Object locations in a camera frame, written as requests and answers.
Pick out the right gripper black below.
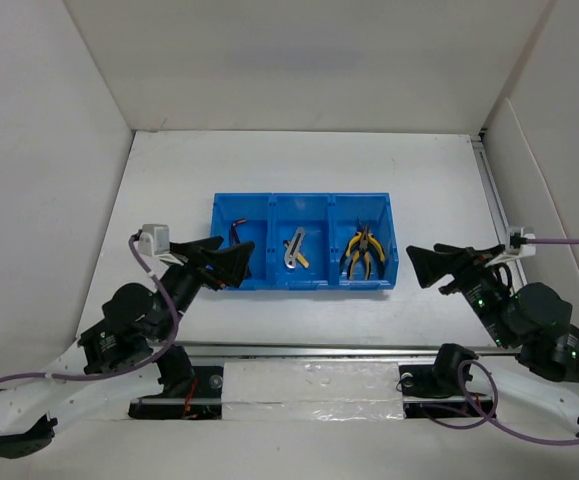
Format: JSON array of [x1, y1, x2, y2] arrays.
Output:
[[405, 240, 513, 346]]

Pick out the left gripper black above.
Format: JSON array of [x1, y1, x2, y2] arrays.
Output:
[[156, 235, 256, 341]]

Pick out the silver metal tool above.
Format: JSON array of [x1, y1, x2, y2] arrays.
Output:
[[284, 227, 306, 269]]

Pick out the yellow utility knife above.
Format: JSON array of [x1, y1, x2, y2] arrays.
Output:
[[283, 240, 310, 269]]

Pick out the large yellow needle-nose pliers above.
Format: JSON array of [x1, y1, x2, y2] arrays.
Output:
[[339, 223, 371, 280]]

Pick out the small yellow needle-nose pliers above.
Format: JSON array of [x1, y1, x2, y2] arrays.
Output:
[[339, 223, 386, 280]]

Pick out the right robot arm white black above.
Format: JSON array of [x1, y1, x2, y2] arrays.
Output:
[[400, 233, 579, 446]]

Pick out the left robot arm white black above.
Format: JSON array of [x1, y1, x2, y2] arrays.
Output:
[[0, 224, 255, 459]]

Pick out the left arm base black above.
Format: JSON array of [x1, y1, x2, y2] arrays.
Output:
[[128, 365, 224, 421]]

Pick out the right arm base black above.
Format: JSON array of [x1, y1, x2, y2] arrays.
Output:
[[396, 364, 481, 420]]

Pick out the blue bin left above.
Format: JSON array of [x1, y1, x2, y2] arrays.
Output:
[[210, 193, 271, 290]]

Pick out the blue bin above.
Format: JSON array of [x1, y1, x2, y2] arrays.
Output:
[[329, 193, 399, 290], [210, 193, 271, 290], [268, 193, 330, 290]]

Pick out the blue bin middle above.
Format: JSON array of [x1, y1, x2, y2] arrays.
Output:
[[268, 193, 330, 290]]

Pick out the blue bin right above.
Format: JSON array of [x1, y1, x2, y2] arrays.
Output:
[[329, 193, 399, 290]]

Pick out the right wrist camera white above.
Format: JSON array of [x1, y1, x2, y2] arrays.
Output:
[[498, 226, 536, 262]]

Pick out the aluminium rail front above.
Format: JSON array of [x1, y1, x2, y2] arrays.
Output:
[[175, 340, 440, 361]]

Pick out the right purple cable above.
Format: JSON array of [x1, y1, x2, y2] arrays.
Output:
[[433, 236, 579, 446]]

